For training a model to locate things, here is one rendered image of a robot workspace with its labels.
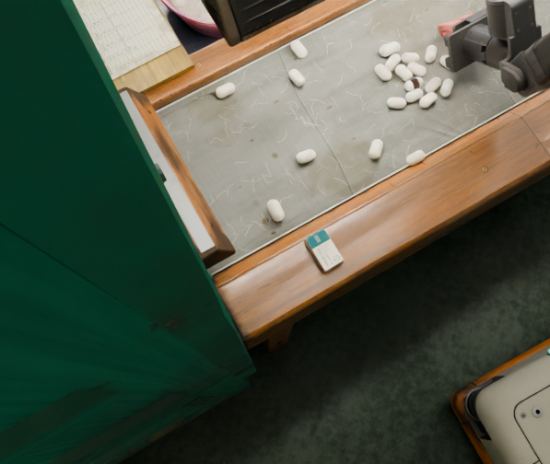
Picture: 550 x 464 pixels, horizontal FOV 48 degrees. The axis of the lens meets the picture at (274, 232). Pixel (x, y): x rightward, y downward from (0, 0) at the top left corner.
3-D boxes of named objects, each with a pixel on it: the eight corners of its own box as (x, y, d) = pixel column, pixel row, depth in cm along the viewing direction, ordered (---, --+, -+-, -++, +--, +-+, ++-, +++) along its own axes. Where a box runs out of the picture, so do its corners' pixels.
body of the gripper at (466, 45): (440, 34, 100) (471, 45, 94) (492, 6, 102) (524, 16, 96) (447, 70, 104) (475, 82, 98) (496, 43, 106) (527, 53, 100)
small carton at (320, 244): (343, 262, 97) (344, 260, 95) (323, 273, 96) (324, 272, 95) (322, 231, 98) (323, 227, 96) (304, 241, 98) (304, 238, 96)
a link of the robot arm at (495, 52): (512, 84, 94) (543, 67, 95) (509, 42, 90) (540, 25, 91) (483, 72, 99) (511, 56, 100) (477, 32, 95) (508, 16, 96)
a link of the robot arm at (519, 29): (519, 97, 89) (573, 73, 89) (512, 22, 82) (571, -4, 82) (474, 70, 98) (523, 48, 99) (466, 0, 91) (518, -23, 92)
